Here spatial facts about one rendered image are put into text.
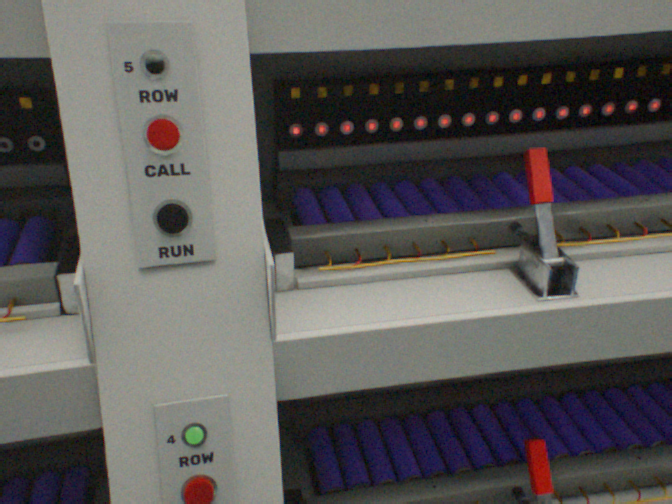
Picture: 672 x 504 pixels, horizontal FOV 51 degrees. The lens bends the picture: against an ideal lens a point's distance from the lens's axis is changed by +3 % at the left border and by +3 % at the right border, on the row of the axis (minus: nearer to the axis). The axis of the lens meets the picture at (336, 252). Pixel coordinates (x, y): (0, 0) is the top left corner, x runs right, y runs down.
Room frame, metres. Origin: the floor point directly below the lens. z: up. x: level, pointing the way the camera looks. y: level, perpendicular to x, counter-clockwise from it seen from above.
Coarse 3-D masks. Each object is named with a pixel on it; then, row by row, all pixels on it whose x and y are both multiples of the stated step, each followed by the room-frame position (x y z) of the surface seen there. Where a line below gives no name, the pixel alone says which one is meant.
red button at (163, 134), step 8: (160, 120) 0.35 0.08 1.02; (168, 120) 0.35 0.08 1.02; (152, 128) 0.35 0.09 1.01; (160, 128) 0.35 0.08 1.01; (168, 128) 0.35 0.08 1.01; (176, 128) 0.36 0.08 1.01; (152, 136) 0.35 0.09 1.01; (160, 136) 0.35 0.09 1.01; (168, 136) 0.35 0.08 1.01; (176, 136) 0.35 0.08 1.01; (152, 144) 0.35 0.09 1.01; (160, 144) 0.35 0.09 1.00; (168, 144) 0.35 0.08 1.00; (176, 144) 0.36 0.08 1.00
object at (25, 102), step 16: (0, 96) 0.49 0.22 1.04; (16, 96) 0.50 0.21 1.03; (32, 96) 0.50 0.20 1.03; (48, 96) 0.50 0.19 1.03; (0, 112) 0.50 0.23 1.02; (16, 112) 0.50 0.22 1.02; (32, 112) 0.50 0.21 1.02; (48, 112) 0.50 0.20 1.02; (0, 128) 0.50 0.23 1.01; (16, 128) 0.50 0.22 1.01; (32, 128) 0.51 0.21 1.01; (48, 128) 0.51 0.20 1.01; (16, 144) 0.51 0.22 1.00; (48, 144) 0.51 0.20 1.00; (0, 160) 0.51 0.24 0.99; (16, 160) 0.51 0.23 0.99; (32, 160) 0.51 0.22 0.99; (48, 160) 0.51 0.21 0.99
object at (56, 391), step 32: (64, 256) 0.40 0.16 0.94; (64, 288) 0.39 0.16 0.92; (32, 320) 0.39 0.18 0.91; (64, 320) 0.39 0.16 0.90; (0, 352) 0.36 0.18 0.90; (32, 352) 0.36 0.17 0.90; (64, 352) 0.36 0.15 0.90; (0, 384) 0.34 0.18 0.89; (32, 384) 0.35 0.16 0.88; (64, 384) 0.35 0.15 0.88; (96, 384) 0.35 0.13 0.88; (0, 416) 0.35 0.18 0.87; (32, 416) 0.35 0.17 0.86; (64, 416) 0.36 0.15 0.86; (96, 416) 0.36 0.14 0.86
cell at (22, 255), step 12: (36, 216) 0.47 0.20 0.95; (24, 228) 0.46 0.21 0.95; (36, 228) 0.46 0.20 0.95; (48, 228) 0.47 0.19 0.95; (24, 240) 0.44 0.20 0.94; (36, 240) 0.44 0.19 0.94; (48, 240) 0.46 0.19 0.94; (24, 252) 0.42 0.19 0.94; (36, 252) 0.43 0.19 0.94; (12, 264) 0.42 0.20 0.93
